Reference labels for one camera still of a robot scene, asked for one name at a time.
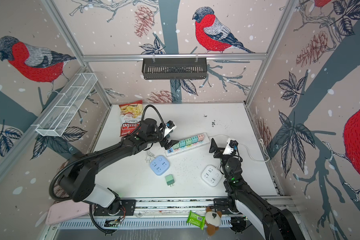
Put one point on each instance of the red white cassava chips bag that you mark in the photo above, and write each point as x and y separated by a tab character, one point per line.
130	115

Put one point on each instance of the white cube power socket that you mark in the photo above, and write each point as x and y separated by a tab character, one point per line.
211	176

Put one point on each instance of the blue cube power socket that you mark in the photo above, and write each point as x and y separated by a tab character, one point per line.
159	165

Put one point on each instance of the white power cable blue cube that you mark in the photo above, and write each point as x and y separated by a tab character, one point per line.
149	156

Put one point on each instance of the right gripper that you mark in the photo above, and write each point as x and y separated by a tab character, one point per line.
220	151

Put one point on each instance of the green wipes packet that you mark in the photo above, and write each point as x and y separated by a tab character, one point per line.
196	220

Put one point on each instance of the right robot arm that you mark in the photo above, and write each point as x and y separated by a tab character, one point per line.
271	222

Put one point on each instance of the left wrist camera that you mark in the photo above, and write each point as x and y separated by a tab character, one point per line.
169	127

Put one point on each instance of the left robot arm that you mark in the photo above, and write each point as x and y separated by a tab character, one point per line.
76	181

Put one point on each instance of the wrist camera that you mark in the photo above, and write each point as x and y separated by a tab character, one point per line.
169	127
231	147

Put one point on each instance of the white mesh wall basket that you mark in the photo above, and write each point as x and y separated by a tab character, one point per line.
59	117

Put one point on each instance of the black wire basket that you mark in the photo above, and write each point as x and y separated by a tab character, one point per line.
175	69

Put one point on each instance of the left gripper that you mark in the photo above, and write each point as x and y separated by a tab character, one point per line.
169	144

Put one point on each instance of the pink plug adapter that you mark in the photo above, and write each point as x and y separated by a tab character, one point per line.
201	137

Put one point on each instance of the white multicolour power strip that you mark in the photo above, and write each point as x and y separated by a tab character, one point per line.
172	152

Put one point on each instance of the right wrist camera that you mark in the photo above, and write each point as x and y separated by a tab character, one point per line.
231	147

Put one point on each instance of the pink tray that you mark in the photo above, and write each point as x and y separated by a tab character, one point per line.
67	210

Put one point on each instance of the brown white plush toy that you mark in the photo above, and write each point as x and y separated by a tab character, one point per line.
212	220

